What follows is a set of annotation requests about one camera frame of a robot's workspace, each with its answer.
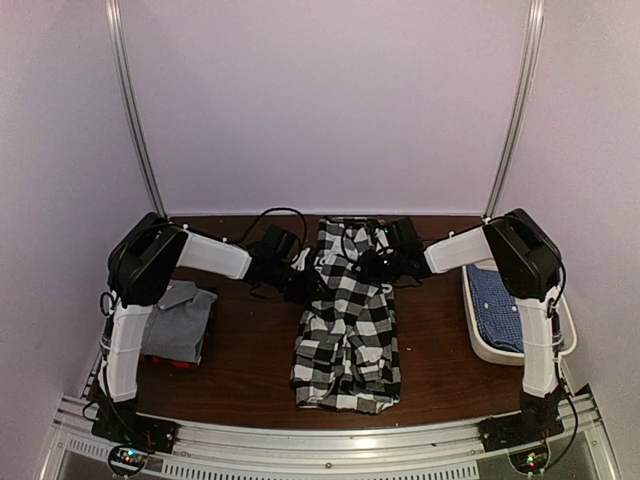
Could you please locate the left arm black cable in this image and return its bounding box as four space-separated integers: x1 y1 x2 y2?
242 207 309 301

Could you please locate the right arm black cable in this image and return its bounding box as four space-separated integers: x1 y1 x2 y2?
340 219 386 271

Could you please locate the white plastic basket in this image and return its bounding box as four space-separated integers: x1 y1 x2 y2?
460 263 577 367

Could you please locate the right aluminium frame post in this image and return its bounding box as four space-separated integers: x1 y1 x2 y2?
483 0 545 220

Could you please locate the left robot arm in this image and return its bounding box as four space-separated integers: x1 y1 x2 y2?
97 212 321 444

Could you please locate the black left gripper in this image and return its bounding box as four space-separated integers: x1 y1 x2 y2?
268 261 333 305

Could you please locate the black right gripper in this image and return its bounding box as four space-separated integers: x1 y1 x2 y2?
352 249 406 283

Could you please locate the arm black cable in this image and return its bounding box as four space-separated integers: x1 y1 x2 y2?
340 219 386 271
242 207 309 301

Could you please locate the left aluminium frame post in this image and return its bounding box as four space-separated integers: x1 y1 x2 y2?
105 0 166 216

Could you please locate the black white checked shirt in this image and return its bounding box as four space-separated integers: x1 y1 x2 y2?
290 217 401 415

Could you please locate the blue checked shirt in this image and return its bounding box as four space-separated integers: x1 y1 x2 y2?
467 265 523 353

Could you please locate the folded grey shirt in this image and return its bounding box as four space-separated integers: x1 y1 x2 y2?
141 280 218 364

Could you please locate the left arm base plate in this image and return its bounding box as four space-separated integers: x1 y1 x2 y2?
91 394 178 454

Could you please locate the folded red plaid shirt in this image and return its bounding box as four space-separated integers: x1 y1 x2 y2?
140 356 200 370

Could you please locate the aluminium frame post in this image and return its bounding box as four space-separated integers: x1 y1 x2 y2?
105 0 166 216
483 0 545 220

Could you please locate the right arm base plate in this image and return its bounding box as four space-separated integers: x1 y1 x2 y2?
478 397 564 452

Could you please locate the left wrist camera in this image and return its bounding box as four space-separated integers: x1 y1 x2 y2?
291 247 314 272

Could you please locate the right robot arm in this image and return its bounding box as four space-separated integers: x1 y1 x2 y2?
355 208 566 442

